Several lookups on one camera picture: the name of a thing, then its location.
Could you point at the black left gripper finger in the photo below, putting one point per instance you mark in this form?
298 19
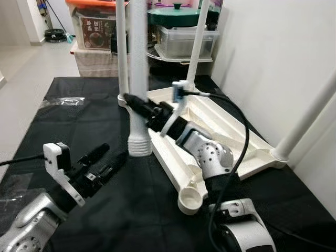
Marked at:
94 154
113 165

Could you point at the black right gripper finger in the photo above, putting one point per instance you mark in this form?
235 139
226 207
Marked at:
136 104

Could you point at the white plastic table leg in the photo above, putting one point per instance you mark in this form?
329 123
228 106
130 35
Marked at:
122 52
198 47
310 115
139 63

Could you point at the white plastic table top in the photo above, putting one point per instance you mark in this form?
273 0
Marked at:
231 131

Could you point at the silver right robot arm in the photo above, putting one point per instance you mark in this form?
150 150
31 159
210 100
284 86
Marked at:
210 155

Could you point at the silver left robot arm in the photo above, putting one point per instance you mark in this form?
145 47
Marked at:
26 226

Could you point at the black table cloth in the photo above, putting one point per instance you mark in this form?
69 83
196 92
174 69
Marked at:
131 210

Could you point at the black wok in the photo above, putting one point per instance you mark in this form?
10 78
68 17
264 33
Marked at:
157 56

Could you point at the patterned cloth covered bench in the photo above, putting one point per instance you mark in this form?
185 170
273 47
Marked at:
94 63

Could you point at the clear tape strip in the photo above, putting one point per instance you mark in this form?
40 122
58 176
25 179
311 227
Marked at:
63 101

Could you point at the clear plastic container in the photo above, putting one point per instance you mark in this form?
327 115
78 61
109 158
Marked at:
178 42

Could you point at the storage box with orange lid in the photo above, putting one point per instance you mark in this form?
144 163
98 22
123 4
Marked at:
94 29

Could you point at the green pot lid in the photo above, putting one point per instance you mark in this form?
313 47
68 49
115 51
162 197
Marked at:
173 16

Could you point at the mop with dark head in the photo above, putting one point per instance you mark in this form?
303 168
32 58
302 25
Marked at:
55 35

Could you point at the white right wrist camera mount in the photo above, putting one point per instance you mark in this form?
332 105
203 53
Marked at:
178 92

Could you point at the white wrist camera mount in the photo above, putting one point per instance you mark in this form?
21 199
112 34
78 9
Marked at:
55 163
178 92

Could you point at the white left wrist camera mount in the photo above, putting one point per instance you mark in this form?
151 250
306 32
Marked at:
55 163

